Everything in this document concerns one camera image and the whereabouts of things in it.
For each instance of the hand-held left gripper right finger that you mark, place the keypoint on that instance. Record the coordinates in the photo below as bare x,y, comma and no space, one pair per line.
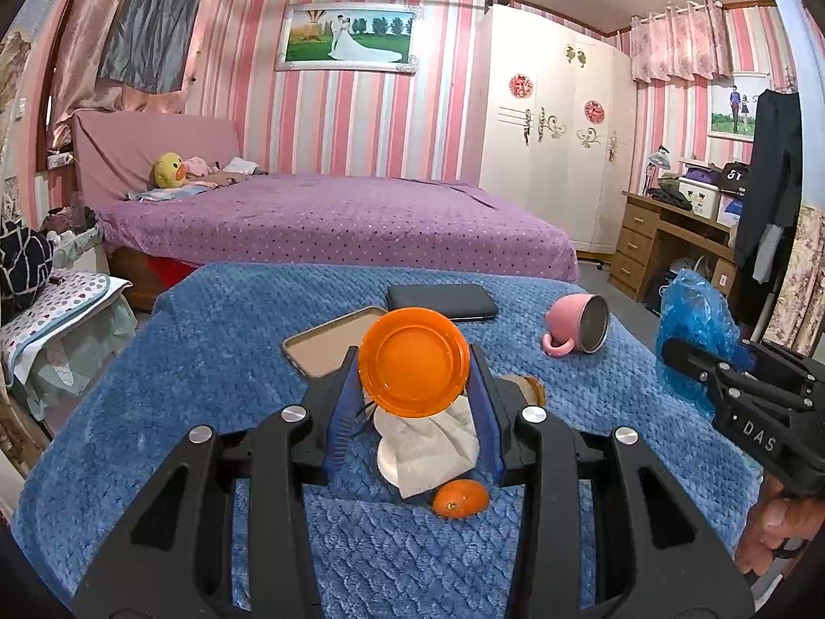
484,425

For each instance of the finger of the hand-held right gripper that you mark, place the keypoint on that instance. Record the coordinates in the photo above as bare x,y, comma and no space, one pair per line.
689,358

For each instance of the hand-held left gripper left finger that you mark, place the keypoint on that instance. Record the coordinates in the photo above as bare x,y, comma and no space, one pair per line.
341,425

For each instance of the blue plastic bag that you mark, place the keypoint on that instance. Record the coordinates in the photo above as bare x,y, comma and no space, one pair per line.
696,309

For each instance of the brown paper bag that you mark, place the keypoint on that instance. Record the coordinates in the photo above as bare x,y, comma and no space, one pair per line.
519,388

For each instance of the orange plastic plate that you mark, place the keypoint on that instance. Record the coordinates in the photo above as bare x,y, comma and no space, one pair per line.
412,361

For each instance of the person's right hand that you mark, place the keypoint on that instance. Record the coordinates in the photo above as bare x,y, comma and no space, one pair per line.
770,529

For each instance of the white crumpled tissue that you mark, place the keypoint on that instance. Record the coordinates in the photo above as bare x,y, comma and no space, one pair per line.
432,451

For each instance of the orange tangerine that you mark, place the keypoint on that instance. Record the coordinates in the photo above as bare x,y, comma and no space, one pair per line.
461,498

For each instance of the pink metal-lined cup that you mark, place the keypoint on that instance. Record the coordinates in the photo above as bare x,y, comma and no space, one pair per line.
570,322

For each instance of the wooden desk with drawers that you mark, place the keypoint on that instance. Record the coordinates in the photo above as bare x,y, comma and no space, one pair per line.
641,238

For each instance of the black phone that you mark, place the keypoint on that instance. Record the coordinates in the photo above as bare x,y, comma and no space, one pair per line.
441,302

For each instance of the beige floral curtain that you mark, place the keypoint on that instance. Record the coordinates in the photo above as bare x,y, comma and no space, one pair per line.
799,284

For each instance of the white storage box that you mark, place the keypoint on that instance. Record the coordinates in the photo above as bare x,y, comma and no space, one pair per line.
699,200

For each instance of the black bag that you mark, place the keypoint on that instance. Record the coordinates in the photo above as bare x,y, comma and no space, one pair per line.
735,177

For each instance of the desk lamp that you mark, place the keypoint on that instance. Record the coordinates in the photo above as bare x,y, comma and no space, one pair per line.
657,164

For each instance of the dark hanging coat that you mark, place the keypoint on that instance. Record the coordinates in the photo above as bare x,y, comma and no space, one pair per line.
770,174

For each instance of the bed with purple dotted sheet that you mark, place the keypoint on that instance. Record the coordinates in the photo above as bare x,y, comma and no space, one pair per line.
335,219

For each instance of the cream wardrobe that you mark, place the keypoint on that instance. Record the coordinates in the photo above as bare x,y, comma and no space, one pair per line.
554,161

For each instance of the white cloth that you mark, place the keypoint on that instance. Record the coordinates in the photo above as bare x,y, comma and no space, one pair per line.
242,166

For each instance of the light blue cloth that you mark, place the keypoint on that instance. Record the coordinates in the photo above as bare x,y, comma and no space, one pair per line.
161,193

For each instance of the pink plush toy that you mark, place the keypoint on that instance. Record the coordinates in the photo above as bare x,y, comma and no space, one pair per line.
198,166

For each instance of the dotted cushion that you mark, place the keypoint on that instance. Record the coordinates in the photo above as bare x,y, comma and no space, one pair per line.
64,306

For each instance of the yellow duck plush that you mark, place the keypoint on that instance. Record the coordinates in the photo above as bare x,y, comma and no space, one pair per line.
169,171

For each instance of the pink floral curtain valance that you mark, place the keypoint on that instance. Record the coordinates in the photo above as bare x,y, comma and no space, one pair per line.
680,42

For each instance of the pink headboard cover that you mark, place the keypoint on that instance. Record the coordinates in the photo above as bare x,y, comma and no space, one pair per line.
122,148

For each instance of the black patterned cloth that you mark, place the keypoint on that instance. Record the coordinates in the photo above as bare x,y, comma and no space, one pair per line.
22,264

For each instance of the grey curtain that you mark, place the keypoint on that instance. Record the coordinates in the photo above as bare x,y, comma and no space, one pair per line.
154,26

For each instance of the pink satin curtain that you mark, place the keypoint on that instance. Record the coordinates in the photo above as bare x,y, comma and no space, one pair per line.
84,45

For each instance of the small framed wall picture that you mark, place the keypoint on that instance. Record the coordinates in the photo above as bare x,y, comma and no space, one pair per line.
731,109

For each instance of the large framed wall picture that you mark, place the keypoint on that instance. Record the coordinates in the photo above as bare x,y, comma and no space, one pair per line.
348,35

